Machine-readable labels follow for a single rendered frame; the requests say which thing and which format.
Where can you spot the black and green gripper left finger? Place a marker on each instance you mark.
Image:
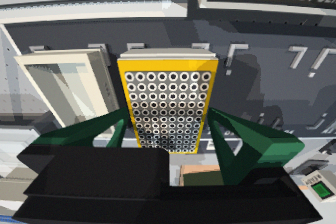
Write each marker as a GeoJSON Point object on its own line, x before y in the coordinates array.
{"type": "Point", "coordinates": [83, 133]}

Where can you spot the dark grey regrip nest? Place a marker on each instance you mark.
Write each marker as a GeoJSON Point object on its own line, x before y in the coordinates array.
{"type": "Point", "coordinates": [207, 146]}

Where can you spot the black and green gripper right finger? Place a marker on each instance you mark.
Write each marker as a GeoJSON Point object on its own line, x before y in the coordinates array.
{"type": "Point", "coordinates": [262, 146]}

